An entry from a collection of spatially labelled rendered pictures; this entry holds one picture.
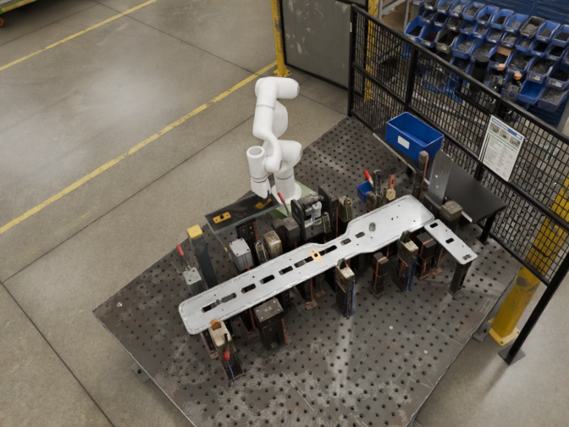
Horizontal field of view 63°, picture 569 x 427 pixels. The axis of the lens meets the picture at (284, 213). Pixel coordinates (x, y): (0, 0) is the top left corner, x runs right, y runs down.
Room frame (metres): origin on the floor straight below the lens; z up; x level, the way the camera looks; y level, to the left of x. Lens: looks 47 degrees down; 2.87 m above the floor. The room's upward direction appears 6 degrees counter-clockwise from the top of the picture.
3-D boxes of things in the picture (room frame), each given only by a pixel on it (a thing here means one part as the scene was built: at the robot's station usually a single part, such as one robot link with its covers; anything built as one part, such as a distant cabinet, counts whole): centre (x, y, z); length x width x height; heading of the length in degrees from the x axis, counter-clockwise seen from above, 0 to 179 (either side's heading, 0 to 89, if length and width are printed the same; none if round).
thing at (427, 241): (1.47, -0.70, 0.84); 0.11 x 0.10 x 0.28; 23
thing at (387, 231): (1.41, -0.12, 1.00); 1.38 x 0.22 x 0.02; 113
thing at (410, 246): (1.40, -0.59, 0.87); 0.12 x 0.09 x 0.35; 23
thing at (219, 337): (1.03, 0.33, 0.88); 0.15 x 0.11 x 0.36; 23
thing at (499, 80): (1.96, -1.11, 1.53); 0.06 x 0.06 x 0.20
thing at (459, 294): (1.33, -0.85, 0.84); 0.11 x 0.06 x 0.29; 23
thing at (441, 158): (1.71, -0.81, 1.17); 0.12 x 0.01 x 0.34; 23
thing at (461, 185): (1.97, -0.88, 1.02); 0.90 x 0.22 x 0.03; 23
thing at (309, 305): (1.39, -0.06, 0.84); 0.17 x 0.06 x 0.29; 23
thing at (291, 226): (1.60, -0.03, 0.89); 0.13 x 0.11 x 0.38; 23
